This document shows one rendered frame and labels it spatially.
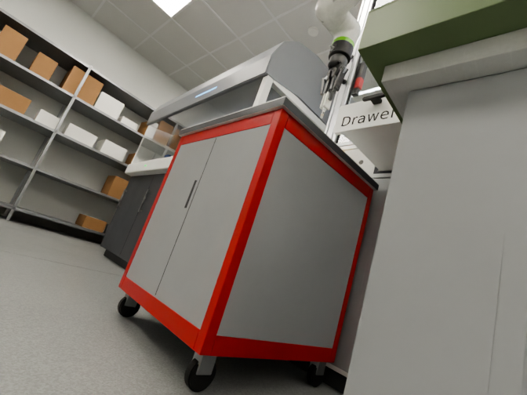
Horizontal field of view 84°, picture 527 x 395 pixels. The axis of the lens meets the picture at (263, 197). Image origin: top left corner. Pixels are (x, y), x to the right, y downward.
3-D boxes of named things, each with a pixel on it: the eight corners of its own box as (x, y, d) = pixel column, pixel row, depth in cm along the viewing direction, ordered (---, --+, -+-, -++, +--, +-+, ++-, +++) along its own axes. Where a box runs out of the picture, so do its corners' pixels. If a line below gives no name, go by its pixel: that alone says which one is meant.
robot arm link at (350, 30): (368, 26, 124) (346, 36, 132) (352, 2, 116) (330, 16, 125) (361, 52, 120) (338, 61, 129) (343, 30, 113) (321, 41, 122)
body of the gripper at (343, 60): (325, 59, 122) (319, 77, 120) (340, 48, 115) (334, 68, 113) (337, 69, 125) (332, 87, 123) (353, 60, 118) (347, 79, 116)
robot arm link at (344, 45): (359, 51, 120) (343, 61, 128) (340, 33, 115) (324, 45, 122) (356, 63, 119) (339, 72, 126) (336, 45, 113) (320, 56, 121)
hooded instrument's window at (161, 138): (239, 144, 158) (264, 75, 169) (131, 164, 290) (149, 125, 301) (345, 216, 229) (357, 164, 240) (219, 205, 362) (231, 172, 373)
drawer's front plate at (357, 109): (423, 117, 79) (429, 84, 82) (332, 132, 100) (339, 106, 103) (424, 121, 80) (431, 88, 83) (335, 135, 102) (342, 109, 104)
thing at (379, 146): (419, 117, 82) (423, 99, 83) (340, 131, 101) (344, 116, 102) (456, 179, 107) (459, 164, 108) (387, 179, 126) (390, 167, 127)
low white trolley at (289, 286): (182, 404, 60) (286, 95, 78) (103, 309, 106) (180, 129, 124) (332, 393, 96) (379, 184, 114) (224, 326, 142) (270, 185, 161)
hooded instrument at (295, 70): (176, 315, 133) (286, 16, 176) (88, 250, 271) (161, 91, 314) (321, 337, 209) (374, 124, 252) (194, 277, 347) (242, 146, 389)
